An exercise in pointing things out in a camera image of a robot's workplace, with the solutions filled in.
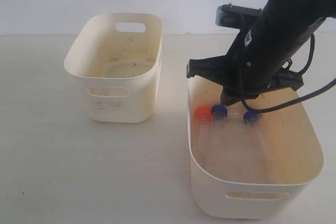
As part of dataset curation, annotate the black cable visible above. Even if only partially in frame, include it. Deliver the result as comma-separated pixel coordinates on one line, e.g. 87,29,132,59
237,34,336,116

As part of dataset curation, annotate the cream plastic bin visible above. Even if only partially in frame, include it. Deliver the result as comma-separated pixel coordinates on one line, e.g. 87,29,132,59
187,77,324,220
64,13,163,123

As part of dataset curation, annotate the orange cap tube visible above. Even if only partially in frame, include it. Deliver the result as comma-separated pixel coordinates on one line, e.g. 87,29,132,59
194,107,212,152

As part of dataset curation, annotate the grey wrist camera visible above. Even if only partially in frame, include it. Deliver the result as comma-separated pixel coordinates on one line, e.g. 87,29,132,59
215,3,262,29

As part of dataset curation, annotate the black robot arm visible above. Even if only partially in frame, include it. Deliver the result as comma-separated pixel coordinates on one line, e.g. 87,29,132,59
186,0,335,105

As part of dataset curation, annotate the blue cap tube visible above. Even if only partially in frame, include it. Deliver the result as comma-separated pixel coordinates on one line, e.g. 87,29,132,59
243,111,263,149
211,105,228,150

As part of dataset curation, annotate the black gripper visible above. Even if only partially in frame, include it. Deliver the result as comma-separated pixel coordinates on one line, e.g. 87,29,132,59
186,16,305,106

